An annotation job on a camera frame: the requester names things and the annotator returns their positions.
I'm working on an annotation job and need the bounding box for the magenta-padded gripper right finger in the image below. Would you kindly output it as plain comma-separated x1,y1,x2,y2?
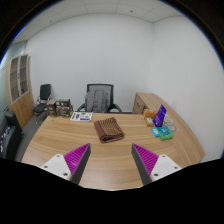
130,143,183,186

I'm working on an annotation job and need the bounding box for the wooden side cabinet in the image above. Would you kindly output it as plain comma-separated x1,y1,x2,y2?
131,92,168,116

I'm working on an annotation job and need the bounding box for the small dark cardboard box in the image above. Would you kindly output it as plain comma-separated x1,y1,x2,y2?
46,99,58,117

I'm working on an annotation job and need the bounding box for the purple flat package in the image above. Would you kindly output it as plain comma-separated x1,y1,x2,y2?
152,104,168,128

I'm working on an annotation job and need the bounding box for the black cardboard box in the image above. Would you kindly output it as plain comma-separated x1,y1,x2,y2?
56,98,72,108

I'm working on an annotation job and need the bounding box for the printed sticker sheet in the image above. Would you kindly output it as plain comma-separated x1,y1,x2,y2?
69,111,94,122

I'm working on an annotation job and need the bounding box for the orange box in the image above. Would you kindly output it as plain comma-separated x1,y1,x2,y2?
143,108,158,120

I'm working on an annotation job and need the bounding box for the wooden shelf unit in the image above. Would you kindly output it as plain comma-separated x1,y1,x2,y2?
5,54,35,129

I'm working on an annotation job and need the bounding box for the brown patterned towel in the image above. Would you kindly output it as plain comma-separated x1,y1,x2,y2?
93,116,125,144

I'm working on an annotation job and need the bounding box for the black sofa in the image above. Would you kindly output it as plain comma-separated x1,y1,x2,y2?
0,111,24,161

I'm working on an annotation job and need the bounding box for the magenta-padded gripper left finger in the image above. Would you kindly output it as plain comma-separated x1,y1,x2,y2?
40,143,92,185

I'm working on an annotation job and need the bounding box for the black mesh office chair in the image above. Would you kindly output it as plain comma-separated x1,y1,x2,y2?
76,83,123,114

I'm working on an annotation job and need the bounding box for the black visitor chair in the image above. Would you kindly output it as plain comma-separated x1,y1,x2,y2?
32,83,53,126

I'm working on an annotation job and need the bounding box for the grey backpack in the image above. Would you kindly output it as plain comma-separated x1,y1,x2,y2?
84,89,110,113

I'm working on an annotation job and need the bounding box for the small blue box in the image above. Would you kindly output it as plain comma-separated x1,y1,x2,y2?
150,127,161,138

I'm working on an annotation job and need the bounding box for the small yellow box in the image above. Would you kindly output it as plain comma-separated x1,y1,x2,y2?
144,117,155,128

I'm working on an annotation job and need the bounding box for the green box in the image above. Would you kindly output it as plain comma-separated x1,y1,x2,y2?
156,125,174,141

